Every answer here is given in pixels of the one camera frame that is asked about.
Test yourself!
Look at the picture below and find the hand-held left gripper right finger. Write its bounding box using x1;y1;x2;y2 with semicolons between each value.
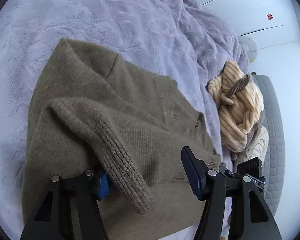
181;146;283;240

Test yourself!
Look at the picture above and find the lilac plush blanket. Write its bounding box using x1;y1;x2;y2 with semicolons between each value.
0;0;250;240

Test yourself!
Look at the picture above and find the grey quilted mattress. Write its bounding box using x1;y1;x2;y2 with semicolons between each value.
251;74;286;214

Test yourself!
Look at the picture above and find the cream striped plush garment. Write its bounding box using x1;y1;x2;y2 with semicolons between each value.
208;61;264;153

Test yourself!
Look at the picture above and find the white wardrobe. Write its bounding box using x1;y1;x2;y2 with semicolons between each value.
165;0;300;52

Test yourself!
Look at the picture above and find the white round lamp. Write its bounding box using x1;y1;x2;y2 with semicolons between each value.
238;35;258;63

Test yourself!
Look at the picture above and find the olive brown knit sweater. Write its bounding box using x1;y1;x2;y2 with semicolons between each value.
22;38;227;240

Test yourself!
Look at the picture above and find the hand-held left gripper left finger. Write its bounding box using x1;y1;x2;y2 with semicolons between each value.
20;169;111;240

